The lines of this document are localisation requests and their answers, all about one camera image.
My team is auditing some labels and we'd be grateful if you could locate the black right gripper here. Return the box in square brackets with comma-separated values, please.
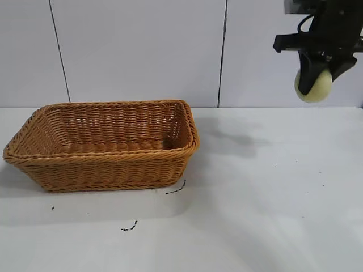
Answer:
[273, 0, 363, 96]

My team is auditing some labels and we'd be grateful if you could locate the pale yellow egg yolk pastry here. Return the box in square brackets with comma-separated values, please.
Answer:
[294, 69, 334, 103]

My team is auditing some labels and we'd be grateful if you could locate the brown woven wicker basket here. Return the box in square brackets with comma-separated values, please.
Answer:
[2, 99, 201, 194]

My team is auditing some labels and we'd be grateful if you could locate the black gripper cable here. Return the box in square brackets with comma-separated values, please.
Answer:
[296, 14, 315, 33]

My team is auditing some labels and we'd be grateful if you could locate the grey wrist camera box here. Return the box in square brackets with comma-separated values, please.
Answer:
[284, 0, 318, 15]

